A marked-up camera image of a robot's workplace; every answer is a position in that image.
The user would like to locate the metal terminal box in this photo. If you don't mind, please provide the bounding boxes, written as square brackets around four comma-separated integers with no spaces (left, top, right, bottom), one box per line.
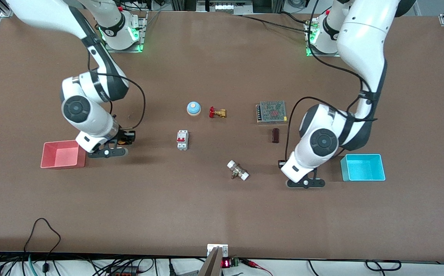
[197,0,254,15]

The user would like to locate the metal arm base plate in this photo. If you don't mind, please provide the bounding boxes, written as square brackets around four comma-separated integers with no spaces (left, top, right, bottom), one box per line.
[305,20,347,58]
[104,11,148,53]

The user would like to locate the black looped cable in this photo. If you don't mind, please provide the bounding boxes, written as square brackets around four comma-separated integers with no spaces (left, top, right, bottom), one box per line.
[23,218,62,273]

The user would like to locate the metal mesh power supply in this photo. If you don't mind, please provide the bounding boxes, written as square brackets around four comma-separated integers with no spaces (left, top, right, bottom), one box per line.
[256,100,288,125]

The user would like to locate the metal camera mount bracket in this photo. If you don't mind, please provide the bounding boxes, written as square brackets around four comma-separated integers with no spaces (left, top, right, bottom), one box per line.
[198,244,229,276]

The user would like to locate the metal fitting white caps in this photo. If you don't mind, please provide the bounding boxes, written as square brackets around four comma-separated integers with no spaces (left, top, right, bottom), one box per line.
[227,160,250,181]

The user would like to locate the black cable on table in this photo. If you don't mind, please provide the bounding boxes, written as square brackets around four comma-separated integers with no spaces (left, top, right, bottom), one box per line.
[234,11,314,33]

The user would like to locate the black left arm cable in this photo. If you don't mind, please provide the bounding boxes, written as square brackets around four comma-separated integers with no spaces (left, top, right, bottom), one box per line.
[286,0,378,161]

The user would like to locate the red test lead clip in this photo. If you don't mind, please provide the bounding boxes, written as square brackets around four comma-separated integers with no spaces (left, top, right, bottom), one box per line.
[241,259,273,276]

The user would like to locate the white circuit breaker red switches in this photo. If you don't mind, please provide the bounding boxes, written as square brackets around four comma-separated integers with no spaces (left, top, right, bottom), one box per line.
[176,130,189,151]

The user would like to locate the pink plastic bin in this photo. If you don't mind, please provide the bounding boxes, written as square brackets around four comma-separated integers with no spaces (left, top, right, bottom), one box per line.
[40,140,87,169]

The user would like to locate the cyan plastic bin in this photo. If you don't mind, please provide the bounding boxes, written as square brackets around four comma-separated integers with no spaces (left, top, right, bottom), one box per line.
[340,154,386,182]

